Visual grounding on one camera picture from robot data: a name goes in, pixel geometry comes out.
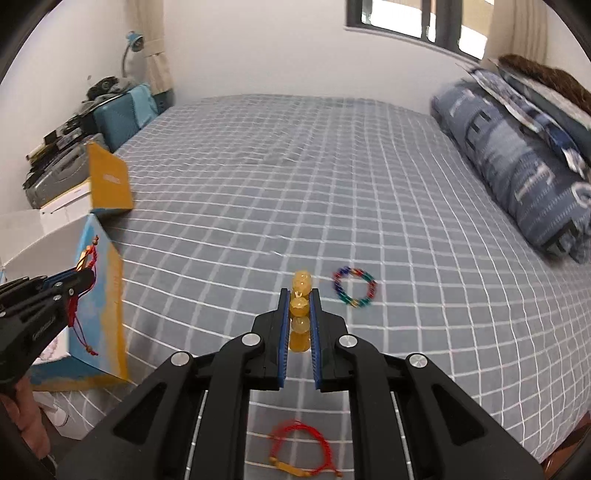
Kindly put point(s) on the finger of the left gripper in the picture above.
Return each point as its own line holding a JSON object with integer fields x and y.
{"x": 63, "y": 283}

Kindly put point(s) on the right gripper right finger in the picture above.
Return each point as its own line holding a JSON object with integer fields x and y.
{"x": 331, "y": 370}

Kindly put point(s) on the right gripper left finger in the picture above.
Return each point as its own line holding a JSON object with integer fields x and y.
{"x": 268, "y": 367}

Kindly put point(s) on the red string bracelet gold tube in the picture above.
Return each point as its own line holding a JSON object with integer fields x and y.
{"x": 86, "y": 261}

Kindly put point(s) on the person's hand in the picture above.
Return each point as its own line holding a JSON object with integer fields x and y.
{"x": 26, "y": 415}

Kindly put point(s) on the white cardboard storage box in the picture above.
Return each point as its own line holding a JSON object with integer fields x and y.
{"x": 47, "y": 241}

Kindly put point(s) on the grey hard suitcase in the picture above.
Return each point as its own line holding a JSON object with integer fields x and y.
{"x": 64, "y": 171}

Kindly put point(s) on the grey checked bed sheet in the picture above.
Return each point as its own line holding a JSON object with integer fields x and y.
{"x": 232, "y": 195}

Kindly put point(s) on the teal suitcase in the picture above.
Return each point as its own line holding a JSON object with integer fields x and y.
{"x": 120, "y": 118}

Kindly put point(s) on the blue desk lamp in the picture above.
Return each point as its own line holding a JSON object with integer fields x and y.
{"x": 134, "y": 44}

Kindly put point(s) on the blue grey folded duvet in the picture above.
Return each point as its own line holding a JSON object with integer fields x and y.
{"x": 549, "y": 203}

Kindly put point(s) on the beige curtain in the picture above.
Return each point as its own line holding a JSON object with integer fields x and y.
{"x": 146, "y": 17}

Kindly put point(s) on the grey checked pillow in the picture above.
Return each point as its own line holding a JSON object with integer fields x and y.
{"x": 574, "y": 120}

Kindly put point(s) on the dark framed window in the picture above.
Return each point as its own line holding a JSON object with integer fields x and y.
{"x": 458, "y": 26}

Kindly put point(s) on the brown blanket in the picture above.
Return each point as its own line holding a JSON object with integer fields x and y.
{"x": 556, "y": 79}

